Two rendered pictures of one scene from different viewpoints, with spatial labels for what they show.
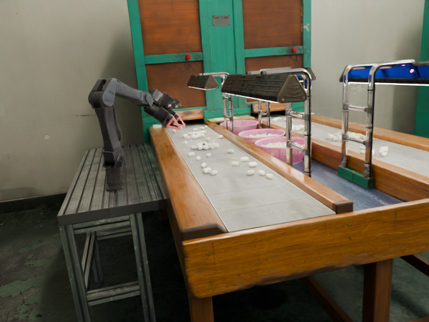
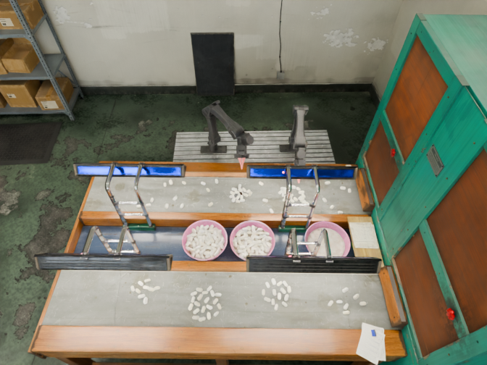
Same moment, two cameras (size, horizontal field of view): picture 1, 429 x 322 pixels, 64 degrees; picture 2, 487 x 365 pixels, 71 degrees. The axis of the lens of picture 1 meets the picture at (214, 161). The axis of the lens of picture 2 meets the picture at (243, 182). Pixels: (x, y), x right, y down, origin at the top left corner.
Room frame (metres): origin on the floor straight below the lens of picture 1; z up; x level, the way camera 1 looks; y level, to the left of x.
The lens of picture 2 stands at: (2.08, -1.24, 2.54)
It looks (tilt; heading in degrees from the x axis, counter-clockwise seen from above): 52 degrees down; 102
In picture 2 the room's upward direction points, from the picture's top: 1 degrees clockwise
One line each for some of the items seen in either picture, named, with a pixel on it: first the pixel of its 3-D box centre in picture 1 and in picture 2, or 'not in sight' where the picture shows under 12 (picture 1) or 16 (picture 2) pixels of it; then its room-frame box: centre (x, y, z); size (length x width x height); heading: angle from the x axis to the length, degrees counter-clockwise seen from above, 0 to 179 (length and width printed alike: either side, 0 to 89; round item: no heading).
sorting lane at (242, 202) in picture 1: (210, 152); (226, 195); (1.71, 0.02, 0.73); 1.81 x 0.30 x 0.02; 12
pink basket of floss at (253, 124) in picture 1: (239, 130); (325, 244); (2.37, -0.19, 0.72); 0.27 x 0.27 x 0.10
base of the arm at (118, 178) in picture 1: (113, 175); (213, 145); (1.49, 0.46, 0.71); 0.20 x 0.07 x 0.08; 14
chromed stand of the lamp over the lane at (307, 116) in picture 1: (277, 134); (134, 197); (1.21, -0.23, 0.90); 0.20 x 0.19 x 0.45; 12
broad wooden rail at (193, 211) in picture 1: (170, 168); (228, 177); (1.66, 0.22, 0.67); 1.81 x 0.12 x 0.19; 12
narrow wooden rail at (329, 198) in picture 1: (243, 152); (225, 221); (1.74, -0.16, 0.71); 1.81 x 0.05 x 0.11; 12
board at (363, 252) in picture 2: (230, 119); (364, 240); (2.58, -0.14, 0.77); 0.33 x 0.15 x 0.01; 102
